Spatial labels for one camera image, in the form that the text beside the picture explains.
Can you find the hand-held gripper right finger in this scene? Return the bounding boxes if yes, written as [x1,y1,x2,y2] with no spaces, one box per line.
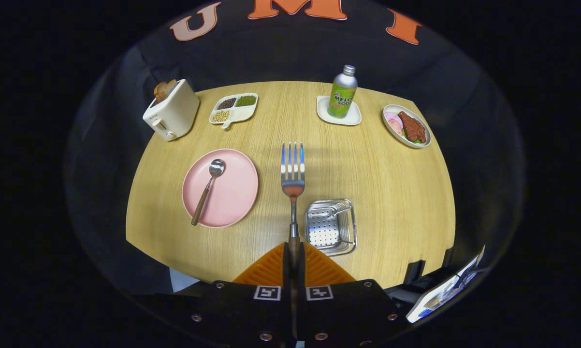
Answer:
[296,243,401,348]

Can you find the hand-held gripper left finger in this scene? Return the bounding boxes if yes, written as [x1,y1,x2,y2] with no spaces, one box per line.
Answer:
[187,243,293,348]

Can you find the steel fork with wooden handle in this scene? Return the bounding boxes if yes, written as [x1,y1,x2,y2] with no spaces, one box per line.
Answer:
[280,142,306,290]

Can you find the steel spoon with wooden handle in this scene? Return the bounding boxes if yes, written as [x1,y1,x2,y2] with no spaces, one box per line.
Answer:
[190,159,226,226]

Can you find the perforated steel basket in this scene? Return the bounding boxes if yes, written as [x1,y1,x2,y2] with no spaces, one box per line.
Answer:
[304,198,357,256]

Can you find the white printed paper sheet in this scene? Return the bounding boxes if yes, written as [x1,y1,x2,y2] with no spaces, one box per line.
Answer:
[407,246,486,323]

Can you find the pink round plate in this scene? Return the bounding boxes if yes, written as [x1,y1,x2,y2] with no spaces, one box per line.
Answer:
[182,148,260,229]

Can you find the white square coaster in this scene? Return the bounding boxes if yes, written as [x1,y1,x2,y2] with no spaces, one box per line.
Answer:
[317,96,362,126]

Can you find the brown grilled meat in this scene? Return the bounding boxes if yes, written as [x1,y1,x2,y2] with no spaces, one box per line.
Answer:
[398,111,427,143]

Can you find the white divided tray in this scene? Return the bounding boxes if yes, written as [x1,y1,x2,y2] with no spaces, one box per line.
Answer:
[209,93,259,130]

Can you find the pink ham slices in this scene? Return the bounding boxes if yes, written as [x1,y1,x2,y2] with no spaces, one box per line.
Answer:
[385,112,404,136]

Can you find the cream white toaster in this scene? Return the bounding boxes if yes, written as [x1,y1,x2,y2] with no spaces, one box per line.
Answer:
[143,79,201,142]

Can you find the green label metal bottle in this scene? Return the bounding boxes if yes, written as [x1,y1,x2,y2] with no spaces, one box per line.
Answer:
[327,65,358,119]

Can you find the oval plate with food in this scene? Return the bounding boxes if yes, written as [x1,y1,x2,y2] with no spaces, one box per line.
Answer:
[382,104,432,149]

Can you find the toasted bread slice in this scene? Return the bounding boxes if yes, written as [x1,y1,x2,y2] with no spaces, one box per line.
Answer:
[153,79,178,103]

